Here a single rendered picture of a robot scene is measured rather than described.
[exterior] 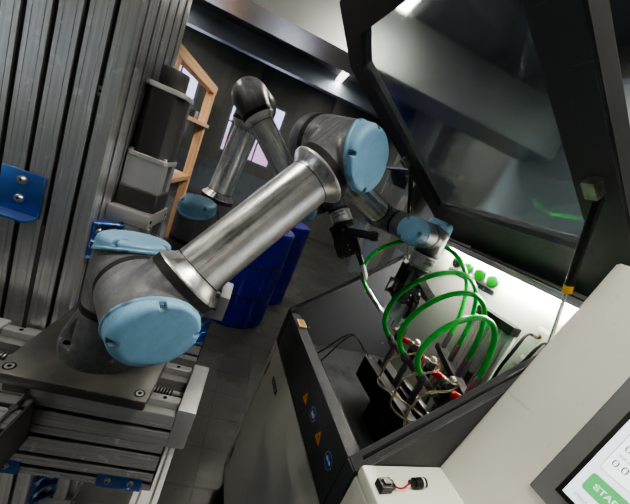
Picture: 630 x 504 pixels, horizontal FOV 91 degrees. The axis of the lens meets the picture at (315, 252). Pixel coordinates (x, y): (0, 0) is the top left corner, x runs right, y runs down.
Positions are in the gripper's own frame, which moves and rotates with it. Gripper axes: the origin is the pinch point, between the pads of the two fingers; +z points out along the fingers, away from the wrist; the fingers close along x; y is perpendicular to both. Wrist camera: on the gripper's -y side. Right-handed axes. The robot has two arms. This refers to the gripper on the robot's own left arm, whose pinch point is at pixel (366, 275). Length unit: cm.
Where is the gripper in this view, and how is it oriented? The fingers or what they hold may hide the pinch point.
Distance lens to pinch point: 107.8
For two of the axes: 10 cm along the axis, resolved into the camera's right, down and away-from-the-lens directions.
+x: -2.1, -0.9, -9.7
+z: 3.0, 9.4, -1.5
